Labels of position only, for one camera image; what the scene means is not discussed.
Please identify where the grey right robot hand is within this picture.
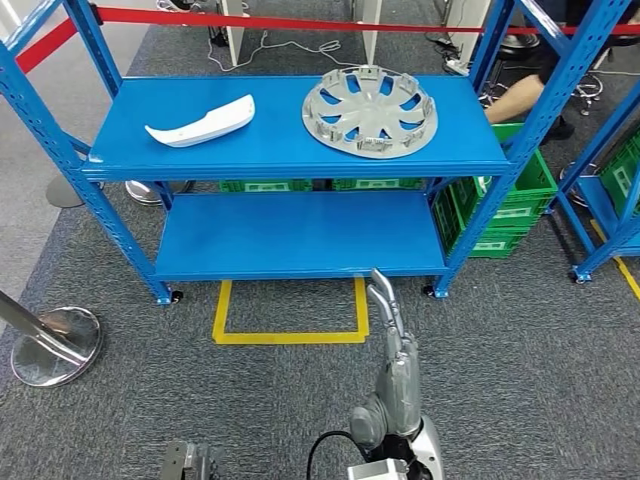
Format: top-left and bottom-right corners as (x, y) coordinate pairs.
(349, 268), (422, 449)

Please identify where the grey plastic wheel hubcap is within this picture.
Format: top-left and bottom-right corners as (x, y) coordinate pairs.
(301, 64), (439, 160)

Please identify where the blue metal shelf rack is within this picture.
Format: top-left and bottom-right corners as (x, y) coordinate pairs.
(0, 0), (632, 307)
(549, 79), (640, 285)

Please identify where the yellow floor tape square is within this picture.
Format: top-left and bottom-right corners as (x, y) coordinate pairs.
(211, 276), (371, 346)

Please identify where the large green plastic crate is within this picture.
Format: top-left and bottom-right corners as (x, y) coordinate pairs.
(432, 122), (558, 260)

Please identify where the chrome round floor base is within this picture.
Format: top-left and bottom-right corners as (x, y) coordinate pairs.
(558, 162), (597, 208)

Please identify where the yellow floor tape line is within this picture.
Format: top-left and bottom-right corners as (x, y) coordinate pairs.
(589, 218), (640, 301)

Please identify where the person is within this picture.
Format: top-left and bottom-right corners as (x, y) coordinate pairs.
(485, 46), (576, 144)

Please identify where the white table leg panel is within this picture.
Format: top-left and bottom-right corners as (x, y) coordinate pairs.
(221, 0), (246, 68)
(361, 0), (383, 66)
(446, 0), (492, 66)

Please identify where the white curved plastic trim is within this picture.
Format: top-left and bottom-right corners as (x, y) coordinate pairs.
(144, 93), (256, 149)

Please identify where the black stool chrome base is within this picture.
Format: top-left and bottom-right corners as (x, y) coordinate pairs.
(574, 71), (605, 117)
(477, 33), (541, 111)

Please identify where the red barrier belt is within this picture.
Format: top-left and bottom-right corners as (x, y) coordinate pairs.
(94, 6), (640, 38)
(14, 18), (78, 75)

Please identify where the dark belt stanchion chrome base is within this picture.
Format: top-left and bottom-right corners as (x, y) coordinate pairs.
(125, 180), (193, 207)

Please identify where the chrome stanchion with round base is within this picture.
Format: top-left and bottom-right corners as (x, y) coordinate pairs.
(0, 290), (103, 389)

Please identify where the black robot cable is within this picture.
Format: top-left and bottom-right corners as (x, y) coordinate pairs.
(306, 430), (371, 480)

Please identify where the thin black post grey base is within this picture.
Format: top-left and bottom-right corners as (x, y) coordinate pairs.
(45, 173), (103, 209)

